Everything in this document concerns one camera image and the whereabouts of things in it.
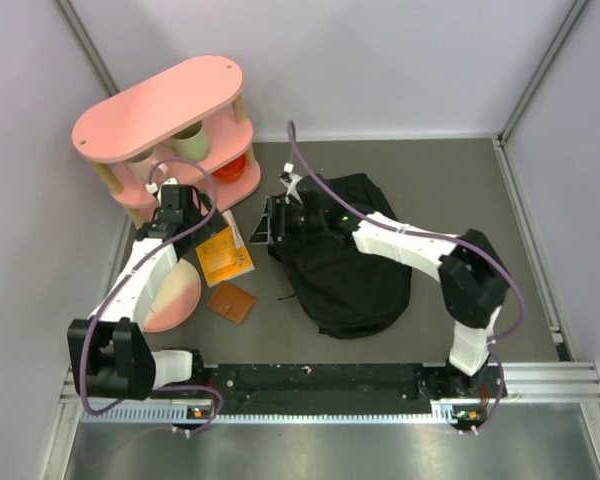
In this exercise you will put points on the pink cream plate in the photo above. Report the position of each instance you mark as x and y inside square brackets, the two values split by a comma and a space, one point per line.
[176, 299]

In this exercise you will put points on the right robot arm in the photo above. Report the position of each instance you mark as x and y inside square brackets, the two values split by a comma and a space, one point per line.
[466, 267]

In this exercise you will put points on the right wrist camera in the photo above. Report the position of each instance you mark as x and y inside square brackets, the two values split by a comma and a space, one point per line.
[290, 181]

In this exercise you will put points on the slotted cable duct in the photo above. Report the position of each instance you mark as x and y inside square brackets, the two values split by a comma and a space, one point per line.
[194, 414]

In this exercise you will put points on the green mug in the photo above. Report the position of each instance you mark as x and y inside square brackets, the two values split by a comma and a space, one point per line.
[192, 143]

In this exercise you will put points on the pink mug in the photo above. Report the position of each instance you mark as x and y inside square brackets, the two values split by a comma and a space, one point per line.
[141, 163]

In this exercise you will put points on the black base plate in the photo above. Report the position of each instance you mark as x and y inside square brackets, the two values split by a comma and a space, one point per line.
[412, 380]

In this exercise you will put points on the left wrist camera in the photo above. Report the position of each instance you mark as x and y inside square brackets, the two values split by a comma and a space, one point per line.
[156, 189]

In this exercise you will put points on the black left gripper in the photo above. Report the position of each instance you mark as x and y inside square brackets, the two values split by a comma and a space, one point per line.
[206, 232]

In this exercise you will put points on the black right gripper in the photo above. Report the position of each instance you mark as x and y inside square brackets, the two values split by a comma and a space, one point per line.
[264, 233]

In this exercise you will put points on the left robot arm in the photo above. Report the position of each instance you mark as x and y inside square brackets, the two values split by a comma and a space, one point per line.
[110, 357]

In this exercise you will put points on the pink three-tier shelf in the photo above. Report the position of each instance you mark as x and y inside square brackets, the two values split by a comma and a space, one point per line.
[205, 89]

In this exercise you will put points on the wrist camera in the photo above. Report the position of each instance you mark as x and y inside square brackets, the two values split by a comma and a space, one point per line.
[290, 181]
[156, 189]

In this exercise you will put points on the orange bowl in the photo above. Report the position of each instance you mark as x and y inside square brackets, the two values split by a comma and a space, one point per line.
[232, 171]

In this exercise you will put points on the orange paperback book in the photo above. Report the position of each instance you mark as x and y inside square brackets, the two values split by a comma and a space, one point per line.
[224, 256]

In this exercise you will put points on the black student backpack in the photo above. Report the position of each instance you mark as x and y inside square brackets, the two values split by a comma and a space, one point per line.
[346, 293]

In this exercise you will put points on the brown leather wallet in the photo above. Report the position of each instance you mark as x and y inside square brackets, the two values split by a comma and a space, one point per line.
[231, 302]

